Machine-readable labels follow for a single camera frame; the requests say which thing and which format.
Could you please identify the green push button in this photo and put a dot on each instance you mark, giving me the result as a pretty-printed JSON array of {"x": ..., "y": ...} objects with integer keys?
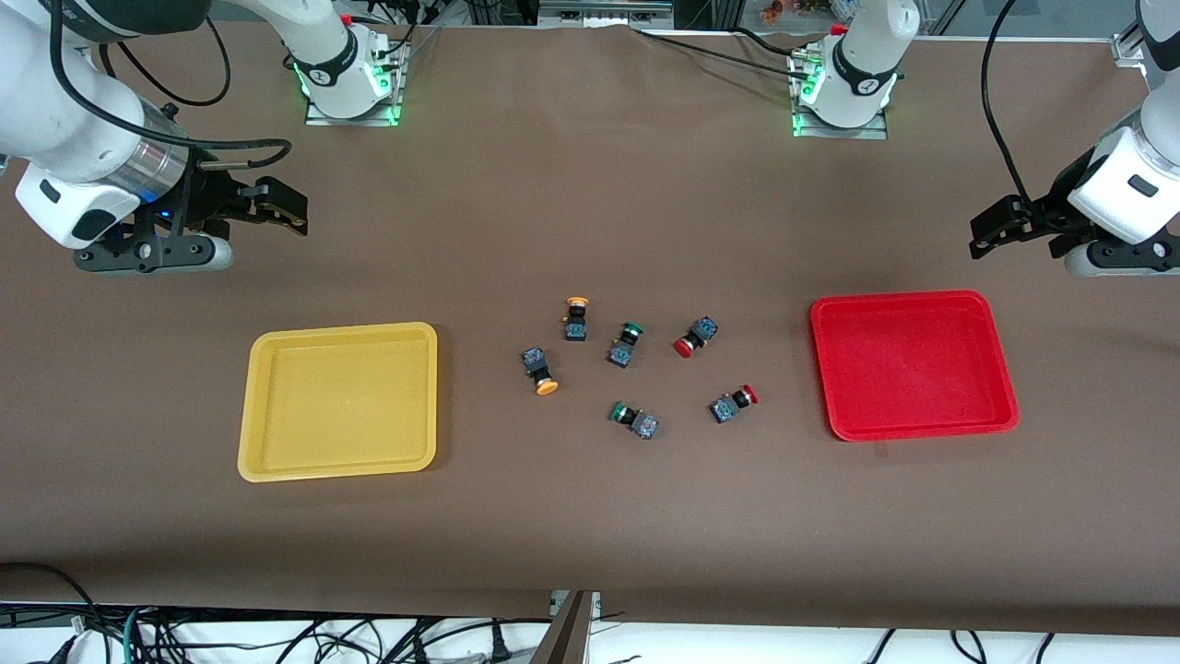
[
  {"x": 624, "y": 349},
  {"x": 641, "y": 423}
]

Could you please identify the dark camera pole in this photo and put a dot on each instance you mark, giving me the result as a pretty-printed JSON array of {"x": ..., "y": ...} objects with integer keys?
[{"x": 567, "y": 636}]

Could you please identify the yellow plastic tray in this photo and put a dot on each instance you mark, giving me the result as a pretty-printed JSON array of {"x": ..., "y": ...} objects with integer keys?
[{"x": 341, "y": 406}]

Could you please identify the yellow push button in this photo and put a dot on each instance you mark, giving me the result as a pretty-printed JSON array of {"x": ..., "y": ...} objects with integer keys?
[
  {"x": 576, "y": 325},
  {"x": 536, "y": 361}
]

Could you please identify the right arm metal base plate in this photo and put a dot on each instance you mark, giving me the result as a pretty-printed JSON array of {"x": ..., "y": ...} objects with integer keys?
[{"x": 392, "y": 97}]

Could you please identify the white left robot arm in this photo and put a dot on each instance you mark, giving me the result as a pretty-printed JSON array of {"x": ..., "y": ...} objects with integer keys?
[{"x": 1125, "y": 184}]

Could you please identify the grey box behind table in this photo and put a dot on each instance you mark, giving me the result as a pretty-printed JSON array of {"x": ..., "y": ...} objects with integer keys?
[{"x": 604, "y": 11}]

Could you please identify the red push button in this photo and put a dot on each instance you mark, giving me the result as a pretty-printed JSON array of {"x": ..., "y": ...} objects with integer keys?
[
  {"x": 701, "y": 332},
  {"x": 728, "y": 406}
]

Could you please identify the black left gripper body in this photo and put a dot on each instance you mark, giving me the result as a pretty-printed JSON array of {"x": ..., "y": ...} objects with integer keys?
[{"x": 1054, "y": 208}]

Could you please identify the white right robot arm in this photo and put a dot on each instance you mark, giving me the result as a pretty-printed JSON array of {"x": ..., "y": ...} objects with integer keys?
[{"x": 64, "y": 120}]

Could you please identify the red plastic tray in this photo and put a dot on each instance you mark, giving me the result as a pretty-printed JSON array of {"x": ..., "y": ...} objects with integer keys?
[{"x": 913, "y": 369}]

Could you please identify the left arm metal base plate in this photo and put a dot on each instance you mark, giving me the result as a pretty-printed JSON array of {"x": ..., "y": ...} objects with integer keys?
[{"x": 867, "y": 133}]

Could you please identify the brown table cover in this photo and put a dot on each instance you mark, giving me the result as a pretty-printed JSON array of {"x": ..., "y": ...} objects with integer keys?
[{"x": 590, "y": 516}]

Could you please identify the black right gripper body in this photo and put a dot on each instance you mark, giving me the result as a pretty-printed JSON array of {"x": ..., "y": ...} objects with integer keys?
[{"x": 208, "y": 196}]

